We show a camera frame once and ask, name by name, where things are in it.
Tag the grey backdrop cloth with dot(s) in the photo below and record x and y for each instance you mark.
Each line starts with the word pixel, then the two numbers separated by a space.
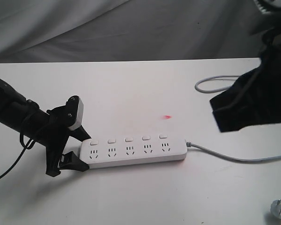
pixel 128 30

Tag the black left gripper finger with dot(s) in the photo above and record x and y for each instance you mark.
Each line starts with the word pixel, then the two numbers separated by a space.
pixel 70 161
pixel 80 134

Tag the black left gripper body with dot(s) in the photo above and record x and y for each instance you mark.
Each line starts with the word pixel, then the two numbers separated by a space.
pixel 58 135

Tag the white five-socket power strip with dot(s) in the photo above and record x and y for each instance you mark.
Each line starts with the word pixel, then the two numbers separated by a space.
pixel 104 152

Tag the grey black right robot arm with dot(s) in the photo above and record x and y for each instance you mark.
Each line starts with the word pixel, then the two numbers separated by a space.
pixel 255 97

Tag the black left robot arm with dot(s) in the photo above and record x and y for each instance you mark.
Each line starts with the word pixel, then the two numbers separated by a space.
pixel 24 116

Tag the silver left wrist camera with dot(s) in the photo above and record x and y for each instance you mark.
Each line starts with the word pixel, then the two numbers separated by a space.
pixel 74 112

